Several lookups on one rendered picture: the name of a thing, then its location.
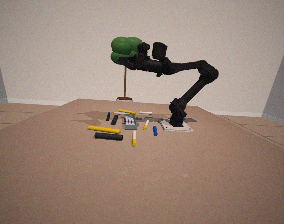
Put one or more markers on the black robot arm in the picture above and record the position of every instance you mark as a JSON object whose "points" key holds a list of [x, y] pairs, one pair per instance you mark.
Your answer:
{"points": [[165, 66]]}

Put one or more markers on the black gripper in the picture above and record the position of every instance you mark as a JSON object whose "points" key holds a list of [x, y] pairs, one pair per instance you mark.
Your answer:
{"points": [[139, 63]]}

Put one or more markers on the keyboard with keys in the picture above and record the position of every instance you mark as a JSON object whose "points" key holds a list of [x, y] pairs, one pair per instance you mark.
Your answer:
{"points": [[130, 122]]}

